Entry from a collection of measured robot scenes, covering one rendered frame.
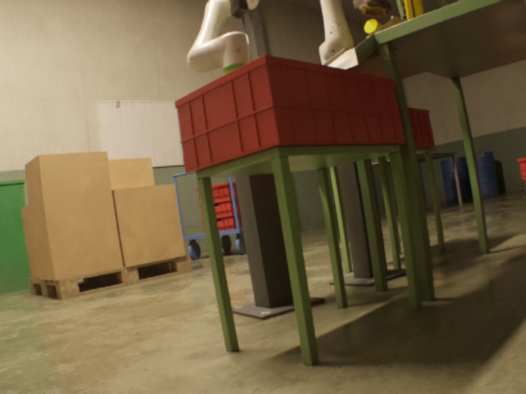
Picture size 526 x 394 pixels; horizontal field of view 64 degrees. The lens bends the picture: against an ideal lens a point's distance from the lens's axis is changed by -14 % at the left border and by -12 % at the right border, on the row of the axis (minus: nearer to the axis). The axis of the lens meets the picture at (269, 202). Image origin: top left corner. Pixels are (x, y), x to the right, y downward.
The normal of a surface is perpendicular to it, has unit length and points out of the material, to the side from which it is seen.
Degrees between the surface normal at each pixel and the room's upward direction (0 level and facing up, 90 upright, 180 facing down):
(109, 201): 90
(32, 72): 90
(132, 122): 90
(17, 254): 94
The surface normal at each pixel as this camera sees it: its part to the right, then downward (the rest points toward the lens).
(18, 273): 0.68, -0.05
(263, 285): -0.84, 0.12
